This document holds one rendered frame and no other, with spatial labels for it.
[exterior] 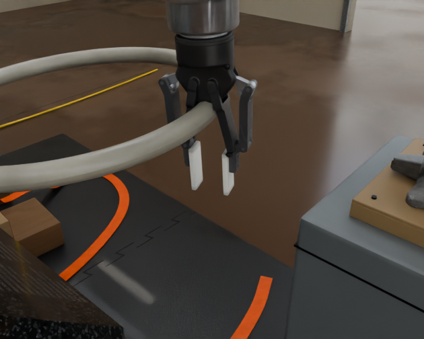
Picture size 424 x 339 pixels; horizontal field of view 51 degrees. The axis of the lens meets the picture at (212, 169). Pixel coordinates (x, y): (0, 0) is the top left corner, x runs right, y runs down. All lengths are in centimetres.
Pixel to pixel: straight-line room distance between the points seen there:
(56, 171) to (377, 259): 46
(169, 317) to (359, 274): 98
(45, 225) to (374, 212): 143
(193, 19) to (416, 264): 45
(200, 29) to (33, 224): 149
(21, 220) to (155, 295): 64
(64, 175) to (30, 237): 137
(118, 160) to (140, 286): 124
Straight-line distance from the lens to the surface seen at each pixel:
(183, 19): 55
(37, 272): 87
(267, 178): 233
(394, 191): 78
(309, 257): 77
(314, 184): 232
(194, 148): 65
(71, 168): 51
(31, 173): 52
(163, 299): 167
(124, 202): 214
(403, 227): 73
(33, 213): 199
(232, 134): 62
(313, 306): 83
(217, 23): 55
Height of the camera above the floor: 124
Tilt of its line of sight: 31 degrees down
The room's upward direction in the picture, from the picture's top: straight up
